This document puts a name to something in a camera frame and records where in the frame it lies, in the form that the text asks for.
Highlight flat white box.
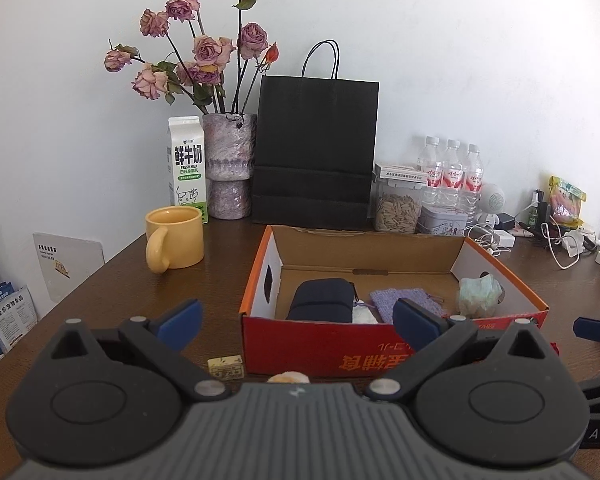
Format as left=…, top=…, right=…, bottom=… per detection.
left=373, top=161, right=428, bottom=183

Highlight purple drawstring fabric pouch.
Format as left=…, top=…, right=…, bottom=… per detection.
left=369, top=287, right=443, bottom=323

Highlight dried pink rose bouquet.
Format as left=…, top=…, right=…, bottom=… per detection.
left=104, top=0, right=281, bottom=116

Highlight yellow snack packet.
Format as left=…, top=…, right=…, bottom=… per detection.
left=547, top=176, right=587, bottom=226

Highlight black paper bag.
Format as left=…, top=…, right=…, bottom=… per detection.
left=251, top=40, right=381, bottom=227

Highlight white earphones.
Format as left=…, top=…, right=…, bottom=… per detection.
left=467, top=225, right=511, bottom=256

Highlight white green milk carton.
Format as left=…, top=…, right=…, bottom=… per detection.
left=167, top=116, right=210, bottom=224

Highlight clear jar of seeds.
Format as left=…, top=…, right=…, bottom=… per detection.
left=373, top=180, right=423, bottom=234

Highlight blue printed box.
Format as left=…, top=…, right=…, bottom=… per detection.
left=0, top=282, right=38, bottom=358

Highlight black upright device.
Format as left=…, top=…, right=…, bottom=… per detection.
left=534, top=190, right=551, bottom=231

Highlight clear water bottle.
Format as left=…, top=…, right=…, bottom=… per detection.
left=462, top=144, right=485, bottom=223
left=417, top=136, right=443, bottom=206
left=441, top=139, right=466, bottom=208

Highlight navy fabric pouch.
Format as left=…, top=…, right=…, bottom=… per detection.
left=286, top=278, right=358, bottom=322

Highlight white yellow plush sheep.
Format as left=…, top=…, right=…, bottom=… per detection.
left=266, top=371, right=311, bottom=385

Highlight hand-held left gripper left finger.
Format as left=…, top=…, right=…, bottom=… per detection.
left=45, top=298, right=231, bottom=403

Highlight yellow ceramic mug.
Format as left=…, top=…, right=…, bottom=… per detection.
left=145, top=205, right=205, bottom=274

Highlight printed tin box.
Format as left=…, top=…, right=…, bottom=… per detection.
left=417, top=204, right=468, bottom=237

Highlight white flat board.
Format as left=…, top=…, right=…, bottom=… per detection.
left=32, top=232, right=106, bottom=303

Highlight purple stone vase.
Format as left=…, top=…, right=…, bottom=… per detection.
left=201, top=112, right=258, bottom=221

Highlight red cardboard box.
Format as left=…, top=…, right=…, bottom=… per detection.
left=239, top=224, right=550, bottom=378

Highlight small yellow block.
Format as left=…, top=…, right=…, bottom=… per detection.
left=207, top=355, right=244, bottom=380

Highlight white tissue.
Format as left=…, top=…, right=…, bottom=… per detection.
left=351, top=300, right=383, bottom=324

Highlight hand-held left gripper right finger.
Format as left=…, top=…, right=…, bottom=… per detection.
left=367, top=297, right=553, bottom=403

